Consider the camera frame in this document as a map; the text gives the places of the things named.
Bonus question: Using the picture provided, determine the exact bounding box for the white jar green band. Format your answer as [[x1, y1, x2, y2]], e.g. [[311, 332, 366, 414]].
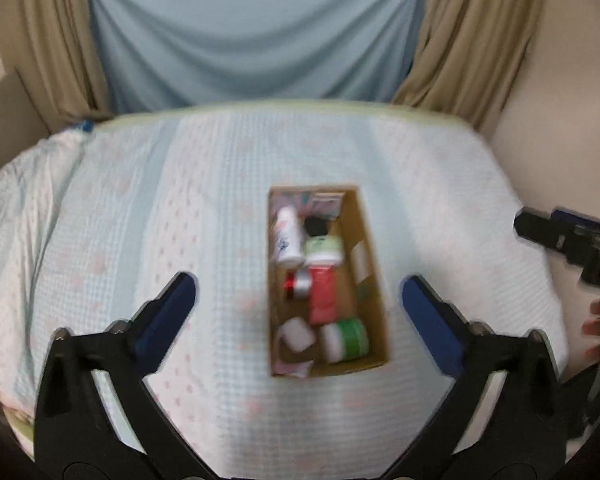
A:
[[320, 318, 370, 364]]

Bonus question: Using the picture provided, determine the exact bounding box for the cardboard box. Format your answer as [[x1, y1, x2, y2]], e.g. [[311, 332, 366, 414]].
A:
[[268, 185, 389, 378]]

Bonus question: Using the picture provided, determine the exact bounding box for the light green cream jar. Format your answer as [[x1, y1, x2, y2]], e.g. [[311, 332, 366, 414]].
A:
[[304, 235, 344, 266]]

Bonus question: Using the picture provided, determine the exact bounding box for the red carton box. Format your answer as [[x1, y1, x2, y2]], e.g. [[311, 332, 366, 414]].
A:
[[309, 266, 338, 325]]

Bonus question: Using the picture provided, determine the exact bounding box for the black lid white jar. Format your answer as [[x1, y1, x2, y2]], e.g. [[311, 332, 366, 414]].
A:
[[303, 216, 329, 237]]

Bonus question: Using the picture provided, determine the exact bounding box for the red lid silver jar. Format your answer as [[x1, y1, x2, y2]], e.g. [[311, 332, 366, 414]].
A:
[[283, 268, 312, 300]]

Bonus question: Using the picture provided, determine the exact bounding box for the white bottle blue label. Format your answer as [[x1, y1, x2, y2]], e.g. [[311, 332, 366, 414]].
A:
[[273, 206, 303, 269]]

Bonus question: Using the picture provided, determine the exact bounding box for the small white case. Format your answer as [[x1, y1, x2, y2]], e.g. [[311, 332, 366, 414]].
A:
[[278, 316, 316, 353]]

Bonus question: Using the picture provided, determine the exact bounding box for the person right hand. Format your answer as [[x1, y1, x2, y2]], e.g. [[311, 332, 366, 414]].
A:
[[581, 299, 600, 362]]

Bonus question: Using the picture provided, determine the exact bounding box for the right beige curtain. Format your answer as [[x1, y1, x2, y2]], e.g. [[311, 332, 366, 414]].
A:
[[392, 0, 544, 132]]

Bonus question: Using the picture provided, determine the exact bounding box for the beige curtain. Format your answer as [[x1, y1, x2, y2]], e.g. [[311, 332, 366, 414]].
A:
[[392, 0, 544, 132], [0, 0, 112, 132]]

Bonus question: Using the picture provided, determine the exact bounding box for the blue checked bed sheet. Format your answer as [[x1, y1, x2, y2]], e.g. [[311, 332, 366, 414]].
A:
[[0, 102, 569, 479]]

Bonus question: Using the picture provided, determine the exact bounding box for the crumpled blue checked blanket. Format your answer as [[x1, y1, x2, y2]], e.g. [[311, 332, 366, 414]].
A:
[[0, 129, 91, 414]]

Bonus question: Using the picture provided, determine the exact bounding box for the grey headboard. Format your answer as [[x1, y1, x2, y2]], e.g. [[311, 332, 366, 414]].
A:
[[0, 72, 50, 166]]

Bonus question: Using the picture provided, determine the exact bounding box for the light blue hanging cloth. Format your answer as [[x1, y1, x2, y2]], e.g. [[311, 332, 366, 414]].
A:
[[88, 0, 425, 114]]

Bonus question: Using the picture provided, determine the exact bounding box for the left beige curtain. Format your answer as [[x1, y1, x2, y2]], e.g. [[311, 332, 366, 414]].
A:
[[0, 0, 112, 132]]

